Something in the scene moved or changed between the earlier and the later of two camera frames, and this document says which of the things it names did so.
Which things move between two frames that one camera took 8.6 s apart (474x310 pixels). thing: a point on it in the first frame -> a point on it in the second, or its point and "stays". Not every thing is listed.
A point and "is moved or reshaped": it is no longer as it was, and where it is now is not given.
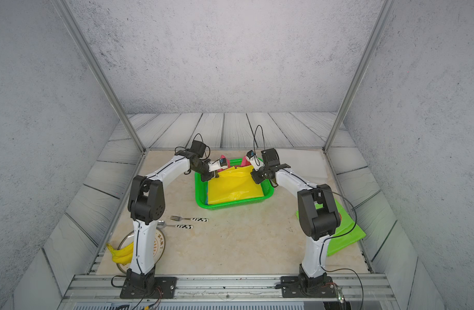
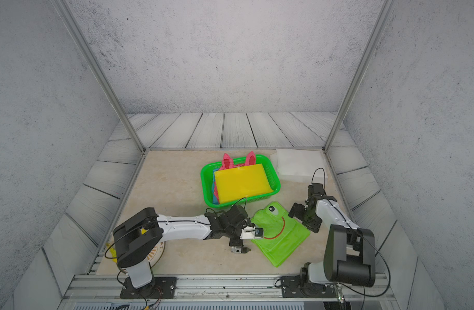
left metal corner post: (62, 8) stays
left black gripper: (208, 175) -> (237, 245)
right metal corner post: (383, 16) stays
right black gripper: (255, 173) -> (296, 210)
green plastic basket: (201, 192) is moved or reshaped
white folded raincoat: (310, 163) stays
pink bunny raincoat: (245, 163) is moved or reshaped
